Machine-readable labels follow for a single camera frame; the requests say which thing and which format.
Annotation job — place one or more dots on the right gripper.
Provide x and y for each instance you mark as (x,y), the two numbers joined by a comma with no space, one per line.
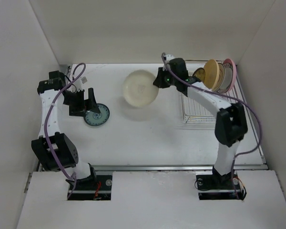
(159,81)

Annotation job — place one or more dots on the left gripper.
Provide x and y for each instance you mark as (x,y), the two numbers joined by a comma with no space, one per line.
(84,104)

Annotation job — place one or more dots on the blue floral plate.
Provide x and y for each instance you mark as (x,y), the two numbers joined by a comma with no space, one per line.
(97,119)

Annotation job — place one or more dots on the cream white plate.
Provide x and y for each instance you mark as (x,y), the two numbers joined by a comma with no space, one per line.
(138,88)

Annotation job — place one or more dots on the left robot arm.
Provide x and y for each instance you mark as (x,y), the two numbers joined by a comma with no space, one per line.
(54,150)

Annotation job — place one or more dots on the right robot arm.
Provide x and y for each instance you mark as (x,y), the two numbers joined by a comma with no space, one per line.
(230,119)

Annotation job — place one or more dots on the small brown plate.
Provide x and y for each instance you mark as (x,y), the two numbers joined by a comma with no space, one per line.
(199,74)

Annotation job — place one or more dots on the yellow wooden plate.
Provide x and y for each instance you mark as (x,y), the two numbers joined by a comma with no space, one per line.
(211,74)

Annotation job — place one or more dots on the white patterned plate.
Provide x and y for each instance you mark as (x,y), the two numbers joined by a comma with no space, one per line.
(221,77)

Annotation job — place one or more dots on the pink rimmed plate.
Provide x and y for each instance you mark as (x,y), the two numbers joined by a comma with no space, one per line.
(229,76)

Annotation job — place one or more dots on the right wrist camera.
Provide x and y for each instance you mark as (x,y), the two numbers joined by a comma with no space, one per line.
(168,57)

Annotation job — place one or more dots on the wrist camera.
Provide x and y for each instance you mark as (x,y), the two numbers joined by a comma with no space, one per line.
(168,57)
(80,82)

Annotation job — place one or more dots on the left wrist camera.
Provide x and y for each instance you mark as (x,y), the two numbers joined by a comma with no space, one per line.
(80,82)

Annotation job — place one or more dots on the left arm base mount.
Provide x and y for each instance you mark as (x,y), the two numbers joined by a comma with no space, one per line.
(97,188)

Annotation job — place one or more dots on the front aluminium rail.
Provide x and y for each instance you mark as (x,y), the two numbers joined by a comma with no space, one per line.
(174,167)

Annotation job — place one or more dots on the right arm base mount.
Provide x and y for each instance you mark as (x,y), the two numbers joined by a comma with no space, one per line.
(211,187)

